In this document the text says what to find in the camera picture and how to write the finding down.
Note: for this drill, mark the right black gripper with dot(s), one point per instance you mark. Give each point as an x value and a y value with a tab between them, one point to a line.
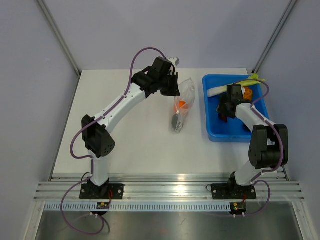
220	107

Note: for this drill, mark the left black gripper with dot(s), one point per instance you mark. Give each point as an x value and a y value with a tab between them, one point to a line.
174	91

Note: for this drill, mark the clear zip top bag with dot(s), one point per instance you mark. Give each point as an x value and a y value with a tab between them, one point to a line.
187	93

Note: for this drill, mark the orange persimmon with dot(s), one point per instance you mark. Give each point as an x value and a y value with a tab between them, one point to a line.
181	106

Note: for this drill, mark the dark green avocado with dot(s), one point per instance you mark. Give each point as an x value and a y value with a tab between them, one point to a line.
176	122

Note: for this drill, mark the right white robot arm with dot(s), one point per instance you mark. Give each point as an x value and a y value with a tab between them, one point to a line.
268	148

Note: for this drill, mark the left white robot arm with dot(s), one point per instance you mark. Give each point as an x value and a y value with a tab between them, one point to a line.
97	137

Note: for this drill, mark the dark purple plum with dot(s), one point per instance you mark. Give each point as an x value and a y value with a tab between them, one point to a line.
246	129
223	117

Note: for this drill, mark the green white leek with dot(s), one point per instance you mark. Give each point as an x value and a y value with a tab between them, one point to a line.
252	80

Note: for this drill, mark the toy pineapple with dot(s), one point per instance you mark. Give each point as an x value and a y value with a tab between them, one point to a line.
247	93

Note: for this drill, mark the blue plastic bin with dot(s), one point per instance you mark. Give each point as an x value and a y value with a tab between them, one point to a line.
225	130

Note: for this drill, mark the right small circuit board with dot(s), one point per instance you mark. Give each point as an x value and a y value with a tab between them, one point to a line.
238	208

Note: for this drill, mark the small circuit board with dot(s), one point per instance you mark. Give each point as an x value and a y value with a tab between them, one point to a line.
103	205
238	208

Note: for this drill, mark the left small circuit board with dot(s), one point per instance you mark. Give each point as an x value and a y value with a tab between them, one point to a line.
103	205

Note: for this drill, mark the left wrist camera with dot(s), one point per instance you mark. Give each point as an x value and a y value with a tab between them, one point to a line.
174	60

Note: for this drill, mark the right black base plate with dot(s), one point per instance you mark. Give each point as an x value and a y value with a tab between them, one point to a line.
223	191

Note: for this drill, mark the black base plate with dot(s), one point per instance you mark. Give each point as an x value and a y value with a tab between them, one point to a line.
223	191
107	191

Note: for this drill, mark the right aluminium frame post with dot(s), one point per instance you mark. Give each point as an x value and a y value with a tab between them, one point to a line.
275	35

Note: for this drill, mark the aluminium frame post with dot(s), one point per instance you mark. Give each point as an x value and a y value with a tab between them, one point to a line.
58	35
275	35

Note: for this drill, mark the white slotted cable duct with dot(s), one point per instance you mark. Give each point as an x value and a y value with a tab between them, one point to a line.
141	207

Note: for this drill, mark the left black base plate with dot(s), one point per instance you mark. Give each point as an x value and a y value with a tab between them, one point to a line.
107	191

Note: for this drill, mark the aluminium mounting rail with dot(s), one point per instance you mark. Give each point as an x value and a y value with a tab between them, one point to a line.
171	188

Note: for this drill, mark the left aluminium frame post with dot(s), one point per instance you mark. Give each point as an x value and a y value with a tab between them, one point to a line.
58	35

